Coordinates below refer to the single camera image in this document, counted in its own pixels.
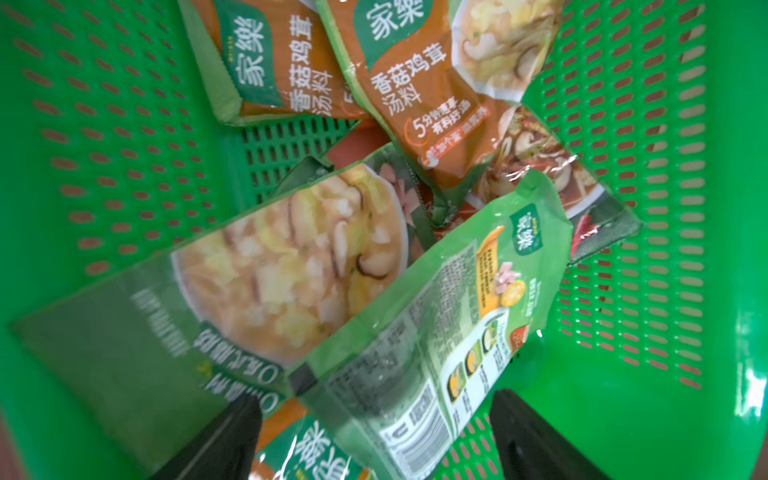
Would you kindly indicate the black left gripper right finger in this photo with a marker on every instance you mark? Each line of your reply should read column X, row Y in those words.
column 530, row 448

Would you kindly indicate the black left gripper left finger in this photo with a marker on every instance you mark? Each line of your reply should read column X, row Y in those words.
column 224, row 449

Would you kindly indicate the green cream soup packet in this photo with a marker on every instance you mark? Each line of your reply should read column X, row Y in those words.
column 159, row 350

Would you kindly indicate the green soup packet back side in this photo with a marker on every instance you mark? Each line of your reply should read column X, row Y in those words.
column 397, row 384

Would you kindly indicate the red mushroom soup packet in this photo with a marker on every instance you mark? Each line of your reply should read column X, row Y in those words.
column 599, row 218

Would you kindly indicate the orange mushroom soup packet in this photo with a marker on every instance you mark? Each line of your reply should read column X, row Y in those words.
column 442, row 78

